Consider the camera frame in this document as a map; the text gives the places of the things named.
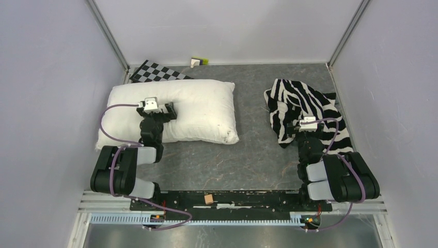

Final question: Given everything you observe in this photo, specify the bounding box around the zebra striped pillowcase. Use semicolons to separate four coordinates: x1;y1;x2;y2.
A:
263;79;353;154

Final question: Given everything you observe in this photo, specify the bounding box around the white pillow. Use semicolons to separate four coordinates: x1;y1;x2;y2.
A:
95;80;239;150

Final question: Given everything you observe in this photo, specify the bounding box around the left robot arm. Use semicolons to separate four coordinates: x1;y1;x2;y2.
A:
90;101;177;211

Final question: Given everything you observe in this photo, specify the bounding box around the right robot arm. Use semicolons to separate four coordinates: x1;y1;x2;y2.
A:
287;117;380;211

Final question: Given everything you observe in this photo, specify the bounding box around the black white checkerboard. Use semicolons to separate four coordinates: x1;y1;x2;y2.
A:
130;60;192;83

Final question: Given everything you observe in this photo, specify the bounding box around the green white small block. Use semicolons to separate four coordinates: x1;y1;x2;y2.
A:
190;57;209;68

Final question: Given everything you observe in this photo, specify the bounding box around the light blue toothed strip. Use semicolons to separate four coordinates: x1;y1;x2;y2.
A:
90;213;304;227

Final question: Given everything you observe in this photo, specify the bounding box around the orange small cube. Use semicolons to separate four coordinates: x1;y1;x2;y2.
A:
204;194;214;205

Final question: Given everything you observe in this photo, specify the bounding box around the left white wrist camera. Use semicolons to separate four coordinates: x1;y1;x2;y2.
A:
136;97;160;114

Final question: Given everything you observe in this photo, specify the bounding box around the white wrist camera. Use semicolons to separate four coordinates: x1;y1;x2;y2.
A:
136;97;160;114
299;116;318;132

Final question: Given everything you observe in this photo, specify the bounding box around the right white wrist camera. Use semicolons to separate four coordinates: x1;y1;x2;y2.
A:
299;116;318;132

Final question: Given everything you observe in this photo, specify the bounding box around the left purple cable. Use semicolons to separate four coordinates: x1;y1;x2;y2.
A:
99;103;193;231

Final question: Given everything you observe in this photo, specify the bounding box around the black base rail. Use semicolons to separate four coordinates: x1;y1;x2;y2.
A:
130;190;333;222

